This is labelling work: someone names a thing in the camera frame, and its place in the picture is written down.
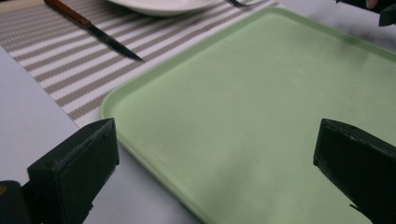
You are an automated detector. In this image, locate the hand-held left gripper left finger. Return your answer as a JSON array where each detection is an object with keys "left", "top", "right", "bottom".
[{"left": 27, "top": 117, "right": 120, "bottom": 224}]

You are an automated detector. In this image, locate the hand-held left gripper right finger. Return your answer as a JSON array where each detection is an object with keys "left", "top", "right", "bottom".
[{"left": 313, "top": 118, "right": 396, "bottom": 224}]

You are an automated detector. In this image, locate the striped beige placemat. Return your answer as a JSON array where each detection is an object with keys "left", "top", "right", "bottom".
[{"left": 0, "top": 0, "right": 280, "bottom": 129}]

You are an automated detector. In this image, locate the light green plastic tray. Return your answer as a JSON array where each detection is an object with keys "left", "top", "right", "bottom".
[{"left": 100, "top": 7, "right": 396, "bottom": 224}]

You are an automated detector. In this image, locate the white plate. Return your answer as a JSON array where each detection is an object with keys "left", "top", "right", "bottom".
[{"left": 106, "top": 0, "right": 218, "bottom": 17}]

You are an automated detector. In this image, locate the wooden-handled knife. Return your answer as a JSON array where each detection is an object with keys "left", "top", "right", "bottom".
[{"left": 43, "top": 0, "right": 145, "bottom": 63}]

